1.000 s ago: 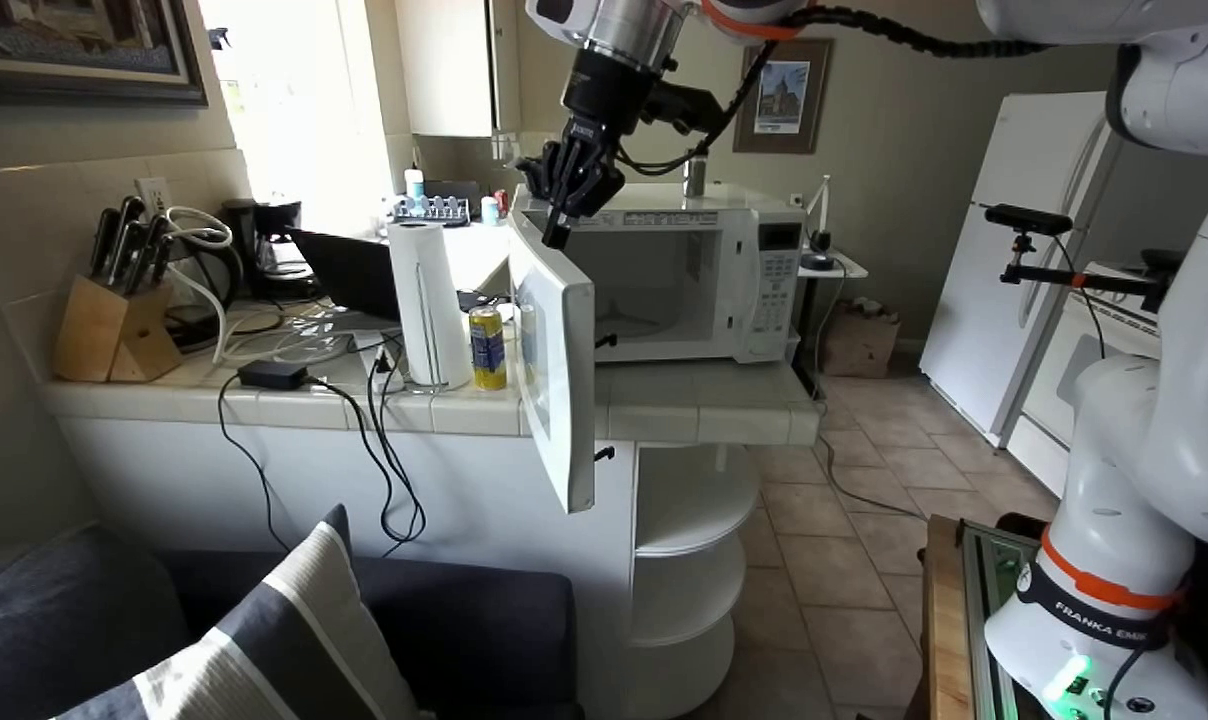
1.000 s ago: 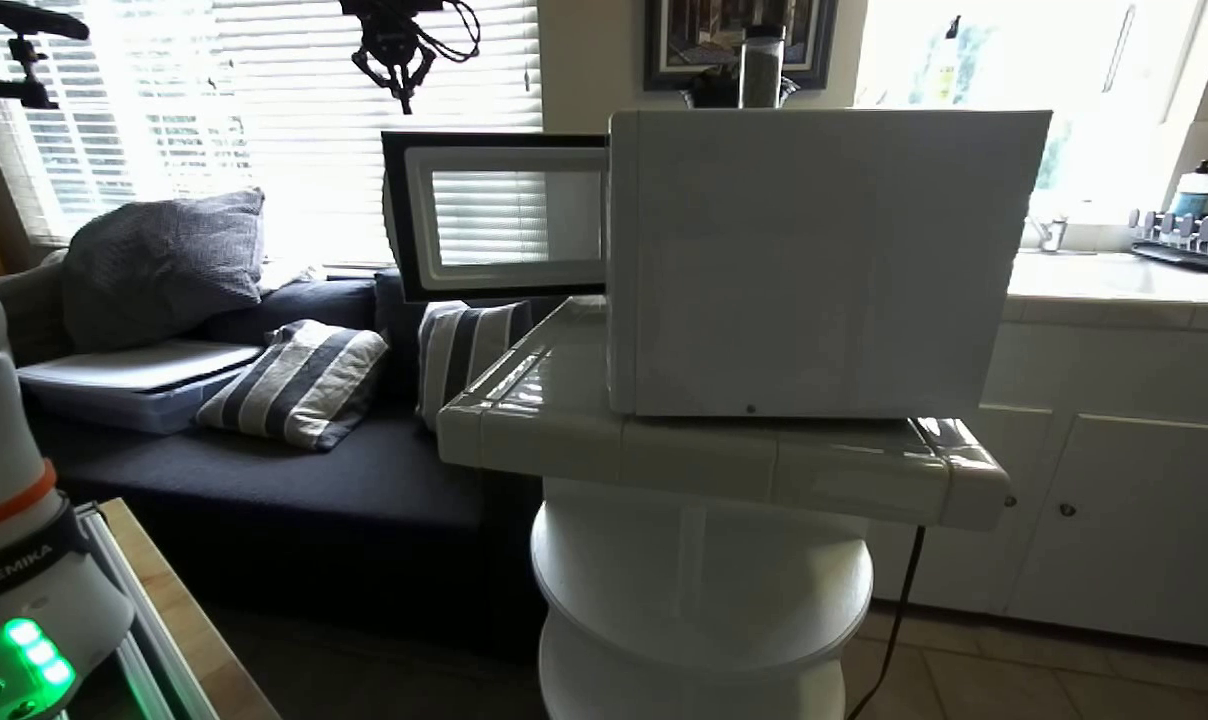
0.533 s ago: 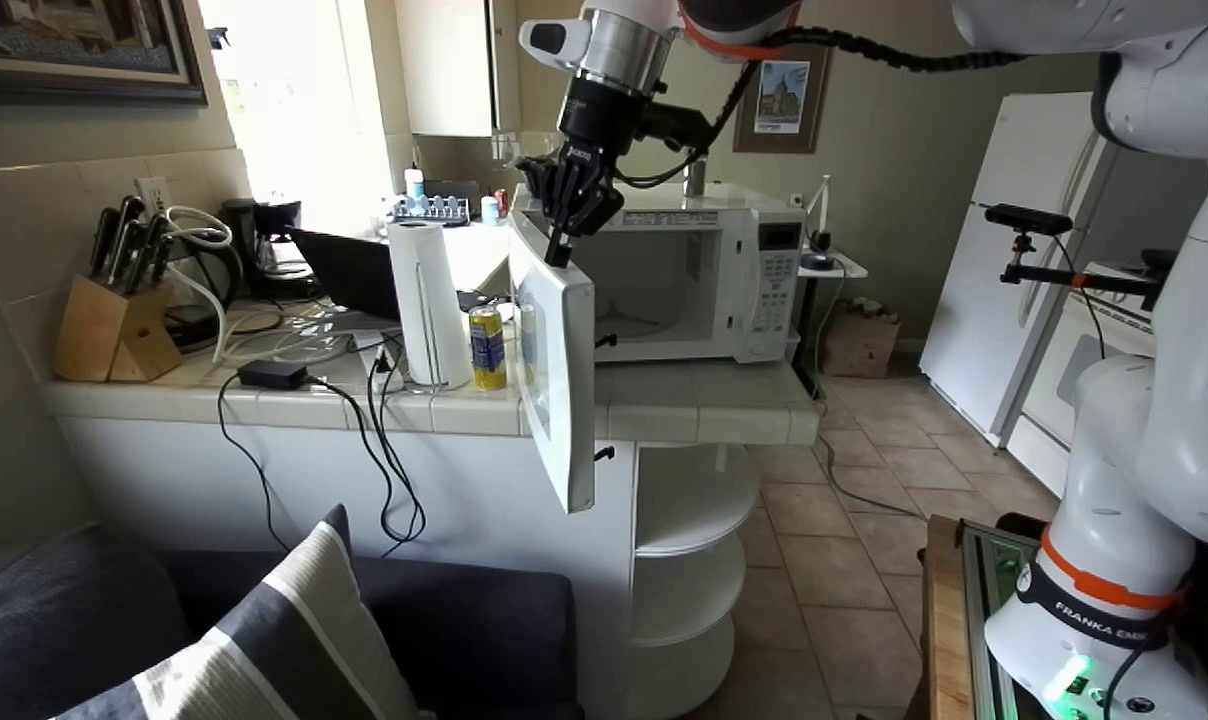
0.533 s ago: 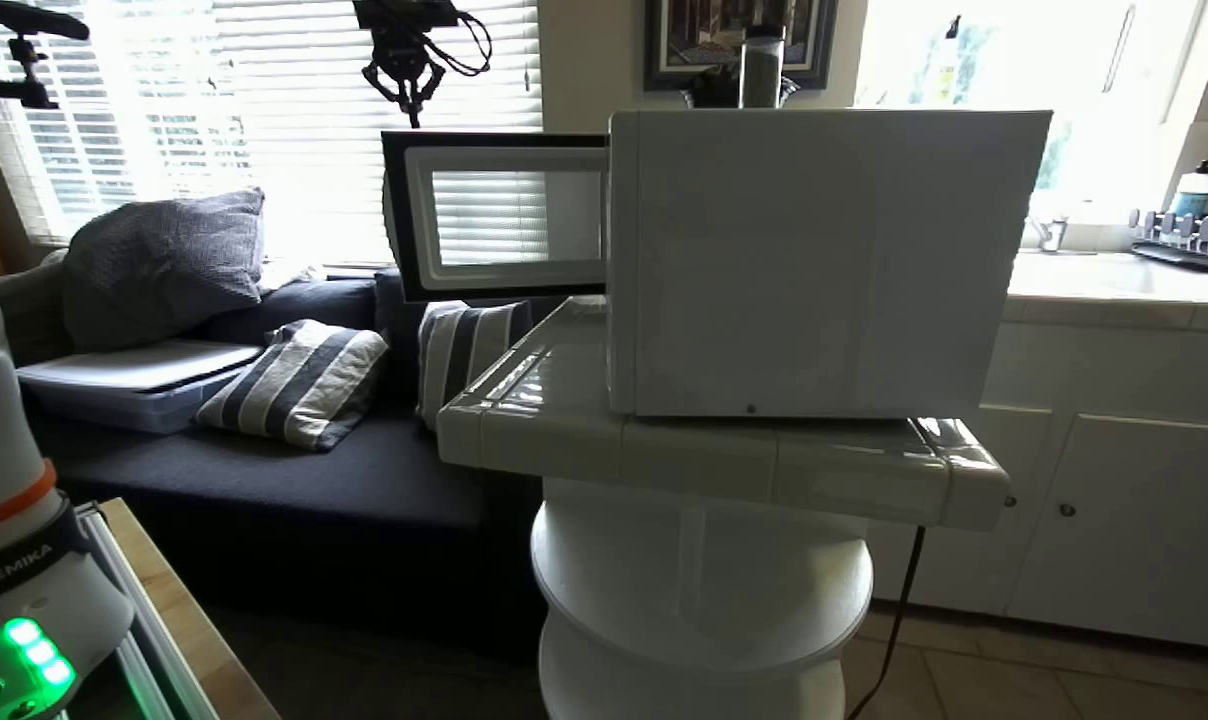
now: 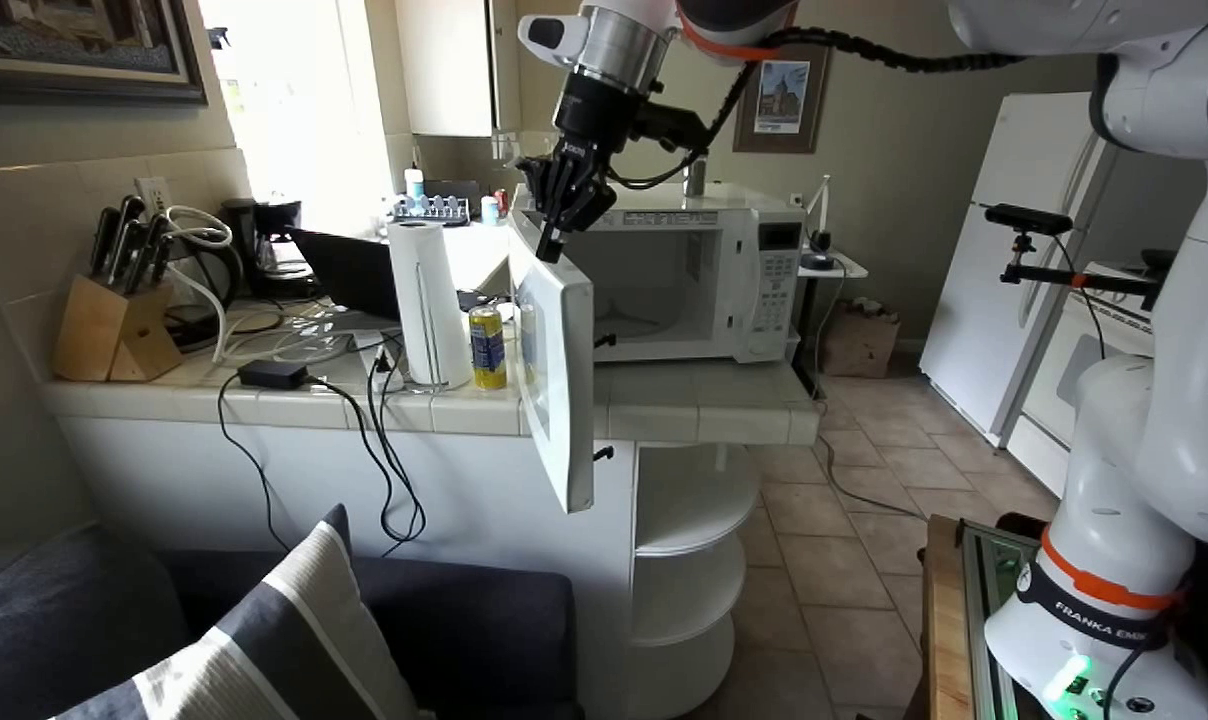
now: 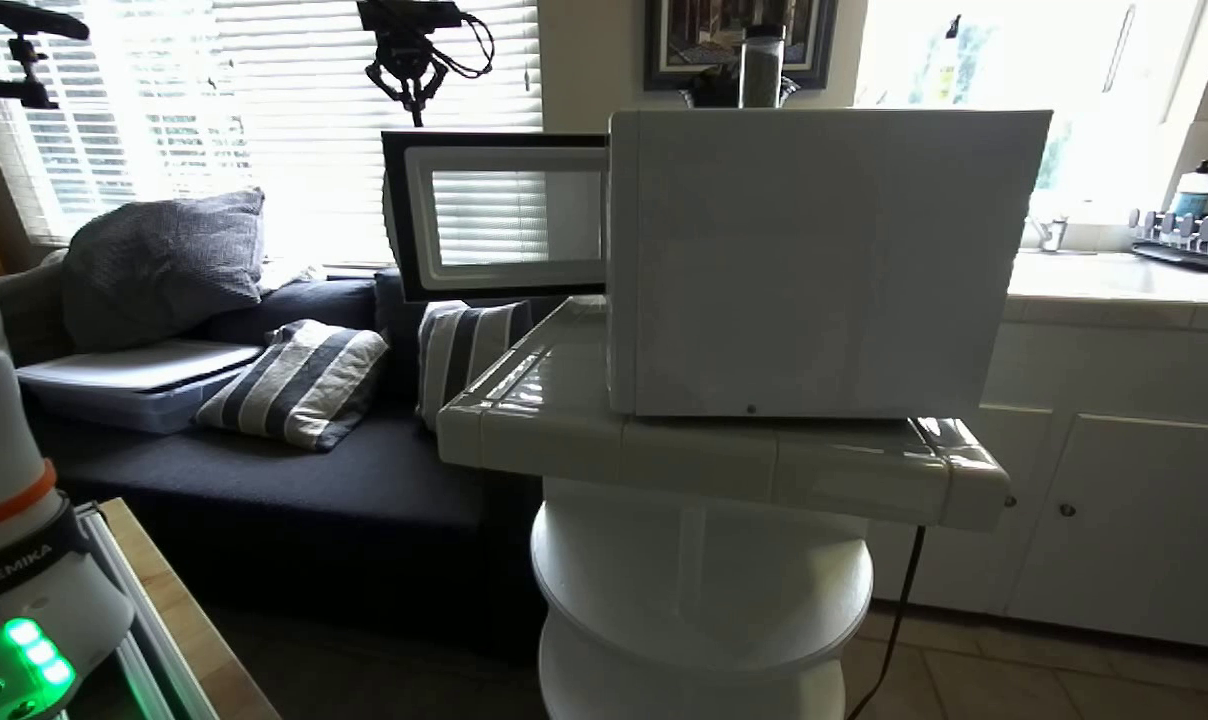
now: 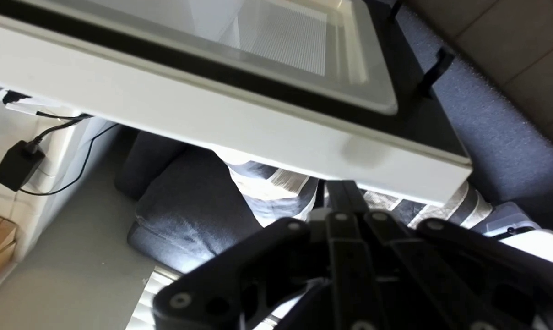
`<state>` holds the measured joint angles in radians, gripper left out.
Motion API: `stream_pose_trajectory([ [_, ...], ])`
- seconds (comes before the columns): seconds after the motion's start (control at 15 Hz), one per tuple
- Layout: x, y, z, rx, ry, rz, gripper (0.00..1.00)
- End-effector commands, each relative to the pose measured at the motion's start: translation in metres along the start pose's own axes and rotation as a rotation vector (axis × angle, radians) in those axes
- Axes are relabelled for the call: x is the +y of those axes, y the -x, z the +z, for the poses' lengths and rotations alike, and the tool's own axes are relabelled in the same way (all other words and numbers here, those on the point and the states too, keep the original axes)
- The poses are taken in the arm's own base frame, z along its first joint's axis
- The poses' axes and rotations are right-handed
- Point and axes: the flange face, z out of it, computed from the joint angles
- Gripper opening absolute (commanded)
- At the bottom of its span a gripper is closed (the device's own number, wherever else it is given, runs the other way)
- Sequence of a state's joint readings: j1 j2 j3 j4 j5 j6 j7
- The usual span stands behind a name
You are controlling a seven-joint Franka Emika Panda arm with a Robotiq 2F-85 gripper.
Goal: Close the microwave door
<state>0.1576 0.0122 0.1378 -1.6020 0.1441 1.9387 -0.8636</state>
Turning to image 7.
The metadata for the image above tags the small striped pillow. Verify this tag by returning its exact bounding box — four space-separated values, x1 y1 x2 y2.
227 162 328 230

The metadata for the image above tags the large striped pillow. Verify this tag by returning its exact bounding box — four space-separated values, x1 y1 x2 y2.
361 180 496 239

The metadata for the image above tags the grey blue plain pillow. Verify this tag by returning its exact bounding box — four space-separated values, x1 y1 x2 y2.
126 145 267 275

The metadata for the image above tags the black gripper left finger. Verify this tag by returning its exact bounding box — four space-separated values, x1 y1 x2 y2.
152 180 388 330

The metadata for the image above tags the black power adapter with cord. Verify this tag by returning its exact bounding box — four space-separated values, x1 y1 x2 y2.
0 109 121 198

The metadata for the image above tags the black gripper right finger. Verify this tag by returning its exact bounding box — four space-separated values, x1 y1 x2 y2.
348 180 553 330

